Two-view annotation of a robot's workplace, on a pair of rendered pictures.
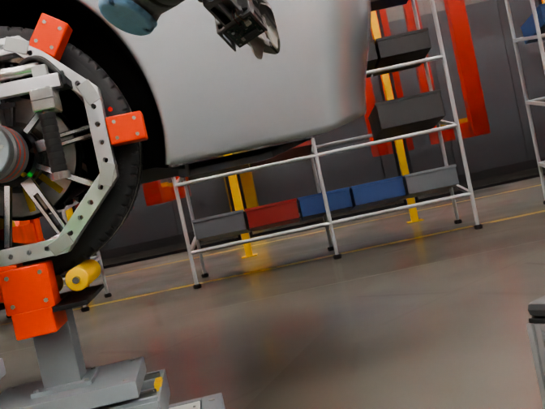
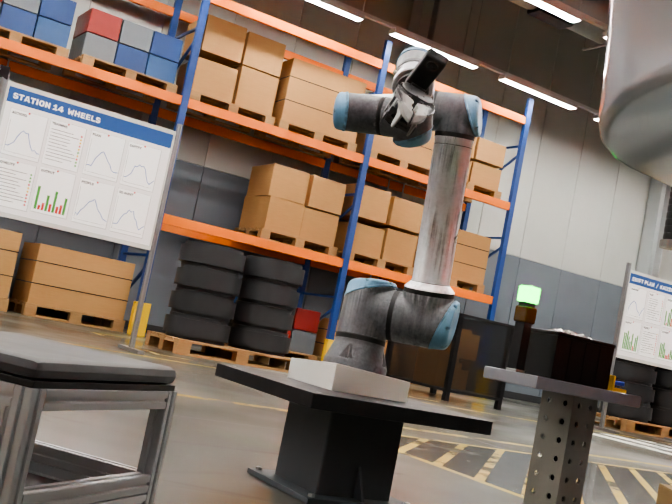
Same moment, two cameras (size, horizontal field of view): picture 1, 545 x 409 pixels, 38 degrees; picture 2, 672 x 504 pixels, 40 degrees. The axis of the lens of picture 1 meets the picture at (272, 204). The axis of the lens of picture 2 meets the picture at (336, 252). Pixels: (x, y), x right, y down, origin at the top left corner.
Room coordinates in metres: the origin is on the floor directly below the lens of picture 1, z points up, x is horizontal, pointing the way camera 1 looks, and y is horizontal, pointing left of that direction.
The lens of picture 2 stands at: (2.90, -1.08, 0.45)
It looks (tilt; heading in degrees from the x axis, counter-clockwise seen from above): 5 degrees up; 148
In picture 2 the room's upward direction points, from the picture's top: 11 degrees clockwise
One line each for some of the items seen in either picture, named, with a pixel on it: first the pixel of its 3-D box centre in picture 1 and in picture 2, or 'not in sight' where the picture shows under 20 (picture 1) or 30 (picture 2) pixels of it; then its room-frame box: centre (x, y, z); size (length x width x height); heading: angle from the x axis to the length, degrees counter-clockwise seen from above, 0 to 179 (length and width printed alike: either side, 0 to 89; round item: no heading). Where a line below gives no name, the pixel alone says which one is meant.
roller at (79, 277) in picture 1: (83, 273); not in sight; (2.04, 0.52, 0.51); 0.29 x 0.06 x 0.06; 5
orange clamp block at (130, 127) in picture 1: (126, 128); not in sight; (1.96, 0.32, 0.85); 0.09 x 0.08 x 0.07; 95
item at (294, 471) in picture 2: not in sight; (339, 441); (0.65, 0.48, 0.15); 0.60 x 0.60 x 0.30; 88
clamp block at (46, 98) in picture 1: (45, 101); not in sight; (1.74, 0.44, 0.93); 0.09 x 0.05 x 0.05; 5
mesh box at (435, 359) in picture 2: not in sight; (446, 355); (-5.44, 5.95, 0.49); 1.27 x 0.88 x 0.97; 178
